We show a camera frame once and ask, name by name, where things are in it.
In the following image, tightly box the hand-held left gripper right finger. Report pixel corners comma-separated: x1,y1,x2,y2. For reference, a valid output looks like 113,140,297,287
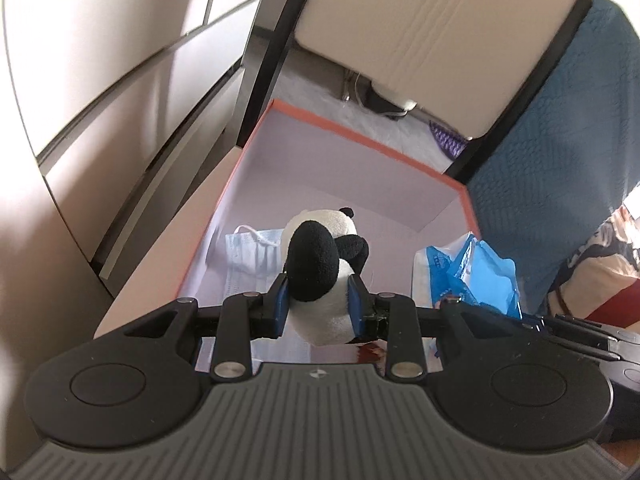
348,275,518,382

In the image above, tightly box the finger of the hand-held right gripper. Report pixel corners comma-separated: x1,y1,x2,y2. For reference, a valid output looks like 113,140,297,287
520,314,640,361

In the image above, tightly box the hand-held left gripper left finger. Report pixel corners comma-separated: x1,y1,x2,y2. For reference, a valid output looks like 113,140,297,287
122,274,290,382

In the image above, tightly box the panda plush toy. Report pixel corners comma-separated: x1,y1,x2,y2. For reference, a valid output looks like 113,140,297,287
282,206,371,347

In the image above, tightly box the light blue face mask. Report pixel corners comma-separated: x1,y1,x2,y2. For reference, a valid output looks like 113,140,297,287
224,224,290,302

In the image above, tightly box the blue plastic packet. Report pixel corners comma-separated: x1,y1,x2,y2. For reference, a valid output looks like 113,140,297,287
412,232,523,321

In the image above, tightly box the orange cardboard box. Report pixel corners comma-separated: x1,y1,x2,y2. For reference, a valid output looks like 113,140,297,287
95,100,483,376

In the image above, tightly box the striped blanket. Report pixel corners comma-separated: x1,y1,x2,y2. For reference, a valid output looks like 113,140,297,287
547,205,640,331

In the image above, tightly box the purple patterned cloth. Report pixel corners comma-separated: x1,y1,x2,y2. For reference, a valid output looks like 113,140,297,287
429,120,469,162

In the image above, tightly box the blue quilted chair cover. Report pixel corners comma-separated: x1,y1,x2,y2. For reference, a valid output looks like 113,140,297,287
467,0,640,311

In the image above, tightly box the white wardrobe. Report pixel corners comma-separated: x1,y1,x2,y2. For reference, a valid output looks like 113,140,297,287
0,0,276,341

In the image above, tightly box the cream chair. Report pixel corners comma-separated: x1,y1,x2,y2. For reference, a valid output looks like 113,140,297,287
235,0,593,186

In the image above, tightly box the white cable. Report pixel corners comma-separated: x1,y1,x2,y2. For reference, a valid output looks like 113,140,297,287
342,72,421,120

